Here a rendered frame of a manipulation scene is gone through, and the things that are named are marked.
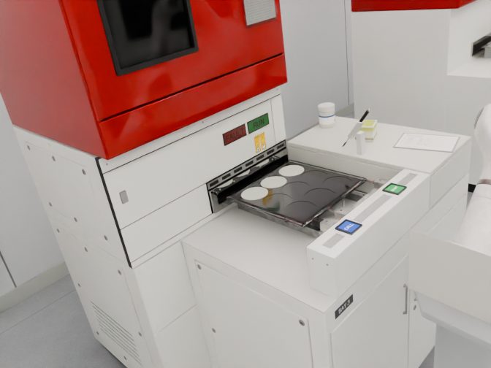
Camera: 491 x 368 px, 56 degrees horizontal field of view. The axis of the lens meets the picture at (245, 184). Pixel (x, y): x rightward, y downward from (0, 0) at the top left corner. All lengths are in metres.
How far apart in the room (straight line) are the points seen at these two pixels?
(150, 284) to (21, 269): 1.58
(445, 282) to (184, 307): 0.96
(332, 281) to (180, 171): 0.64
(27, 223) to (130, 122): 1.76
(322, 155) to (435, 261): 0.76
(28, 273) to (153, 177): 1.77
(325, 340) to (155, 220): 0.66
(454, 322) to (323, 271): 0.34
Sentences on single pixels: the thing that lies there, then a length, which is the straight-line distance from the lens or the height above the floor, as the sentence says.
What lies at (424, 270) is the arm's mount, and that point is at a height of 0.90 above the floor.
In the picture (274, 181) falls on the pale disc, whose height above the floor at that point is 0.90.
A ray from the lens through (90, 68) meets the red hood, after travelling 1.31.
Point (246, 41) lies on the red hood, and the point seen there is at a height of 1.42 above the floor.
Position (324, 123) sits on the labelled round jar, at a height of 0.99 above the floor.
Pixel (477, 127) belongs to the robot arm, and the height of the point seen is 1.19.
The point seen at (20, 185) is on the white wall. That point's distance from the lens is 2.96.
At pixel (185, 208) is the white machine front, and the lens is 1.63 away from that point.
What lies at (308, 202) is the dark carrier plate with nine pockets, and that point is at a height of 0.90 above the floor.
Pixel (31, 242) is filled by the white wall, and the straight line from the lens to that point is 3.09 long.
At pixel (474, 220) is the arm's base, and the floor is 1.01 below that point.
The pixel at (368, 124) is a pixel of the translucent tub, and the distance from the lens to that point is 1.87.
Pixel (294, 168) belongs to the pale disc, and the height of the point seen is 0.90.
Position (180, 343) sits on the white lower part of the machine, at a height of 0.41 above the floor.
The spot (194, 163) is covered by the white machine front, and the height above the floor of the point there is 1.07.
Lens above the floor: 1.69
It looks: 26 degrees down
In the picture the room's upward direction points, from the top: 9 degrees counter-clockwise
